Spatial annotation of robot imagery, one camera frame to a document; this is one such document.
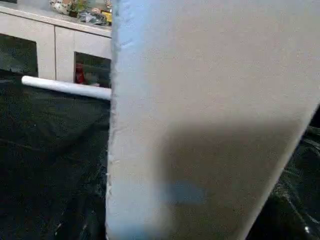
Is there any yellow-green ornament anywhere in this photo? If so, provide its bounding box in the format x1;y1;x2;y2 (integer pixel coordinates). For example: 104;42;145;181
71;0;89;17

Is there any white plastic table top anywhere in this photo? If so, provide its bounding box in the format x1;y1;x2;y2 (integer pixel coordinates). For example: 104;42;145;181
104;0;320;240

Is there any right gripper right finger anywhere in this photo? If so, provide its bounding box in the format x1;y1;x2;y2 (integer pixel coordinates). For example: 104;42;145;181
247;191;320;240

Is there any white plastic table leg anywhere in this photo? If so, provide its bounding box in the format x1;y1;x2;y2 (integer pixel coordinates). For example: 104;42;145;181
21;75;113;101

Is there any red bottle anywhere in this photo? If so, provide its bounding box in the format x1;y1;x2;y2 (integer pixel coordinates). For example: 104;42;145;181
74;63;85;85

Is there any white glass-door cabinet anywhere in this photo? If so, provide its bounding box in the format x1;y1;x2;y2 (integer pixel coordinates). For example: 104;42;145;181
0;4;113;87

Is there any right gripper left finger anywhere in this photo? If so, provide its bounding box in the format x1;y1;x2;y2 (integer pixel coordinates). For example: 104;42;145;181
72;159;111;240

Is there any clear glass jar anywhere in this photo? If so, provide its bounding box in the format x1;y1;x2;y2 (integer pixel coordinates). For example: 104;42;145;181
78;11;110;26

